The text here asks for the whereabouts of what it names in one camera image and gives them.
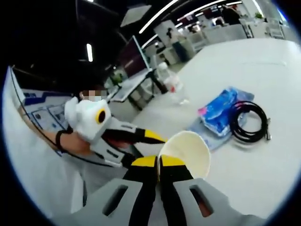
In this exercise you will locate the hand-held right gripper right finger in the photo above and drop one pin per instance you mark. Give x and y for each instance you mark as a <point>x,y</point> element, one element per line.
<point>178,183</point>

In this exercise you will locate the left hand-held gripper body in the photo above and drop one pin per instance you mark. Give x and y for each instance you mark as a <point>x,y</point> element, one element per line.
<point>90,120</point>

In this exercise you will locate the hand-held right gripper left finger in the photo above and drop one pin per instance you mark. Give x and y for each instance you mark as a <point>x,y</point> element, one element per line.
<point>141,188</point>

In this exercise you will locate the white paper cup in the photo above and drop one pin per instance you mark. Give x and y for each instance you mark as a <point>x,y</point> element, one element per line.
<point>188,153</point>

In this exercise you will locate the blue item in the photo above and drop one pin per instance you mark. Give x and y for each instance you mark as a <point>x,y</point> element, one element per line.
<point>211,141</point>

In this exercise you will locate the clear plastic water bottle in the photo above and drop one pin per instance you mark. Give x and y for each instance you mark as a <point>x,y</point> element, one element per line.
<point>172,82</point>

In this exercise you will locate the small blue tissue packet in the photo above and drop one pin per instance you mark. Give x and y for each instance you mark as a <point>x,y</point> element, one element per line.
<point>219,113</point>

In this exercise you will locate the person's left hand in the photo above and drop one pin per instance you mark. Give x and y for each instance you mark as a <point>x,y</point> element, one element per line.
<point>78,144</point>

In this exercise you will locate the black wristband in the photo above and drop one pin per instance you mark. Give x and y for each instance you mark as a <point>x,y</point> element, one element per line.
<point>61,139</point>

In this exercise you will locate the blue white printed board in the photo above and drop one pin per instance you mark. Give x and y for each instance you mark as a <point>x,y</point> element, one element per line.
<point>44,110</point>

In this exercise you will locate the side desk with black legs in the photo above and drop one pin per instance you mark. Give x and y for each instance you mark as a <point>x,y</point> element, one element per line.
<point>131,87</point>

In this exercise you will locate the small green desk plant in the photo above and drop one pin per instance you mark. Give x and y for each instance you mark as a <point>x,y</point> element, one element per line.
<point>117,79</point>

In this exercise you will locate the white table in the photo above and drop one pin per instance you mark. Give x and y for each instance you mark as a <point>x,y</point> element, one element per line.
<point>247,164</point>

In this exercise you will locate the green potted plant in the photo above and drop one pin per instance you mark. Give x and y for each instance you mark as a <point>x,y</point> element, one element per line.
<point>258,16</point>

